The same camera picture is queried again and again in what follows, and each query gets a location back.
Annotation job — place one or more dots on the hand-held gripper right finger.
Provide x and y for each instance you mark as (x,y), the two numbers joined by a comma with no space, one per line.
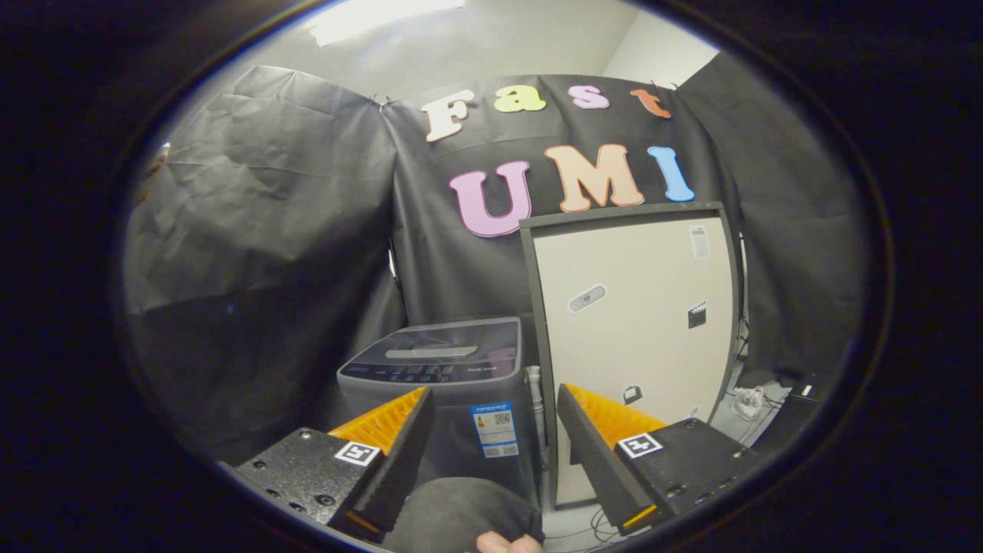
(591,468)

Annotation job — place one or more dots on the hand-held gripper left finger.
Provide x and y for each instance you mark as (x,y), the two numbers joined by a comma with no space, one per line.
(399,468)

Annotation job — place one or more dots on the dark grey washing machine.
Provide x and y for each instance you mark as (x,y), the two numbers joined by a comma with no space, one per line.
(453,399)

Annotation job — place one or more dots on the person's grey trouser leg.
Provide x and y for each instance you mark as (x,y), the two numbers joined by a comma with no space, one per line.
(453,514)

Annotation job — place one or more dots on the black box on floor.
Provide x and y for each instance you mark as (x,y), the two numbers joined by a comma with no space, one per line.
(791,415)

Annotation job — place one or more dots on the black backdrop cloth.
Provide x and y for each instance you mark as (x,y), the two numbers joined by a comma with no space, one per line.
(292,230)

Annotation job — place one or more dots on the beige cabinet with grey frame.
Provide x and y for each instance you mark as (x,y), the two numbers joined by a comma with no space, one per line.
(637,307)

